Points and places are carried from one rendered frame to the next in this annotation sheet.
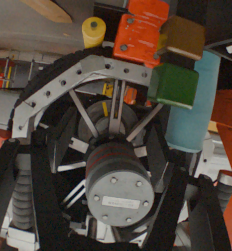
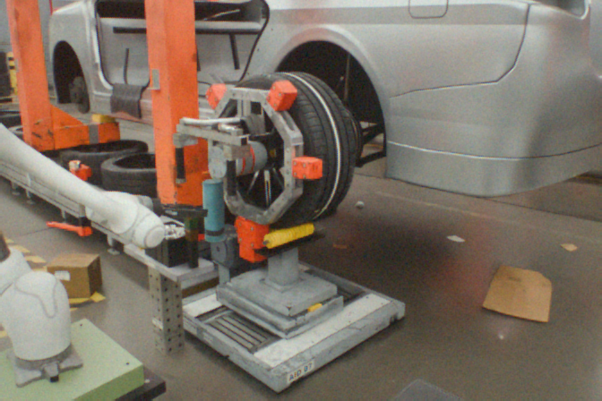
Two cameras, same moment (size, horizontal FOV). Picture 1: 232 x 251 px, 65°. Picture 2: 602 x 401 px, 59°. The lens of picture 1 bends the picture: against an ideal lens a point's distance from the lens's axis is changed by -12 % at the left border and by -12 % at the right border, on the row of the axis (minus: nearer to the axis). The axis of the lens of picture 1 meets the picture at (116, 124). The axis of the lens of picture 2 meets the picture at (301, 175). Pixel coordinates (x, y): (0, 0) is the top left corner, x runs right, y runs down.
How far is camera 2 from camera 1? 1.91 m
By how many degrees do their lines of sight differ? 43
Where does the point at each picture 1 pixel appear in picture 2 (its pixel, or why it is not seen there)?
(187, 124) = (208, 196)
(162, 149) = not seen: hidden behind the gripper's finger
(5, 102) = (411, 173)
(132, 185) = (215, 170)
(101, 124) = not seen: hidden behind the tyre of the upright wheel
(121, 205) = (216, 159)
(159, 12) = (243, 251)
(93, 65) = (262, 219)
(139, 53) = (245, 226)
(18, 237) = (227, 154)
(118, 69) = (253, 216)
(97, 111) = not seen: hidden behind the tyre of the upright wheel
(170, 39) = (190, 234)
